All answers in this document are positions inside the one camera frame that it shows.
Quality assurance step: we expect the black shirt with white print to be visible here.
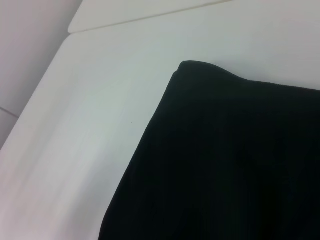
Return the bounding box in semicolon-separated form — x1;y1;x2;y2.
98;60;320;240

